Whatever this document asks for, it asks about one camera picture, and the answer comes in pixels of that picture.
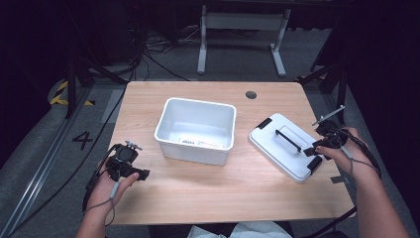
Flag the black tripod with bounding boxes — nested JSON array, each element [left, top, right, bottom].
[[294, 58, 352, 126], [63, 54, 131, 120]]

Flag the white plastic bin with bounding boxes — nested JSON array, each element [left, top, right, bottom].
[[154, 96, 238, 167]]

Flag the grey metal stand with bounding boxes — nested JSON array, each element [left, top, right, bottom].
[[196, 4, 292, 78]]

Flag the grey cable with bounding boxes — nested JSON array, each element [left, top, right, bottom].
[[341, 145, 380, 181], [82, 180, 121, 228]]

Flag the person's left hand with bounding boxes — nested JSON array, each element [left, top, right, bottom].
[[85, 167, 141, 216]]

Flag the person's light clothing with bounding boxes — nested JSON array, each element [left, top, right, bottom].
[[187, 220, 294, 238]]

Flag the metal floor rail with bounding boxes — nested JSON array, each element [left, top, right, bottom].
[[0, 84, 95, 238]]

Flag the black cable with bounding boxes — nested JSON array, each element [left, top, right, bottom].
[[81, 144, 119, 214], [305, 128, 383, 238]]

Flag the white lid with black handle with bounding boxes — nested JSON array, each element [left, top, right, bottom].
[[248, 112, 327, 183]]

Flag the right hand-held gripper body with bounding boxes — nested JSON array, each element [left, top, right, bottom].
[[311, 104, 350, 150]]

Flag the person's right hand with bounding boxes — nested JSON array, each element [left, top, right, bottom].
[[314, 127, 374, 181]]

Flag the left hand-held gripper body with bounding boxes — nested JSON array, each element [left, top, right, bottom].
[[105, 140, 144, 182]]

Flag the bundle of black floor cables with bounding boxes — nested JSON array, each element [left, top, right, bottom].
[[130, 19, 203, 82]]

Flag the white paper label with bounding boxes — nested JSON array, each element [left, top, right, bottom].
[[178, 136, 226, 150]]

